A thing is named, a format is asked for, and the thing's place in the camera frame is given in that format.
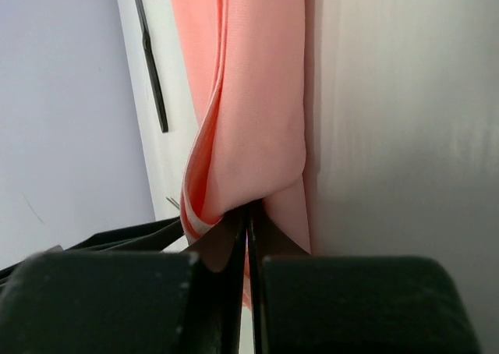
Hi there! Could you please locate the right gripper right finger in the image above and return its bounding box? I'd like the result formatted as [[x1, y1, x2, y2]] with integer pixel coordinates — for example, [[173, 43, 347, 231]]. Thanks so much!
[[248, 207, 481, 353]]

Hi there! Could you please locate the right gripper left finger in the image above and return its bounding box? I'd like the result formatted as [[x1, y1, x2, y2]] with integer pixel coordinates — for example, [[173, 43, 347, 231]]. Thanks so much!
[[1, 209, 247, 353]]

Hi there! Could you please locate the silver fork black handle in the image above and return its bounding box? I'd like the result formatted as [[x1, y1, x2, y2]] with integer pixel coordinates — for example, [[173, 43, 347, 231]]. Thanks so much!
[[166, 196, 180, 210]]

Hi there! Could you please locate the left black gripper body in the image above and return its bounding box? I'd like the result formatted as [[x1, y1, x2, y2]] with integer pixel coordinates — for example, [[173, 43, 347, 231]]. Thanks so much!
[[1, 218, 183, 280]]

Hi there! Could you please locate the pink satin napkin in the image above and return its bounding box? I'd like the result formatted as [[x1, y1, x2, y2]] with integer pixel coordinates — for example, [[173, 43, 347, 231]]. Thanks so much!
[[155, 0, 313, 310]]

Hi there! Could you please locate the black knife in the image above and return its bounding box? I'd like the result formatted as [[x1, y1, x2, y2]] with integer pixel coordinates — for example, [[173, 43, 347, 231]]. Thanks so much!
[[134, 0, 169, 133]]

